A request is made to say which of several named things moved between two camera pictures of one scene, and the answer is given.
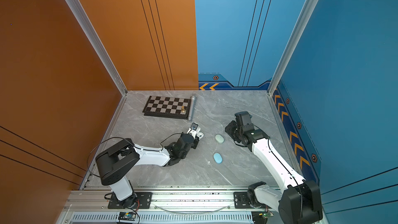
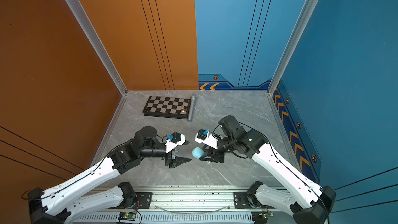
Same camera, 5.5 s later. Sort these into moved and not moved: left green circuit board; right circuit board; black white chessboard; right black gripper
Moved: right black gripper
Not moved: left green circuit board; black white chessboard; right circuit board
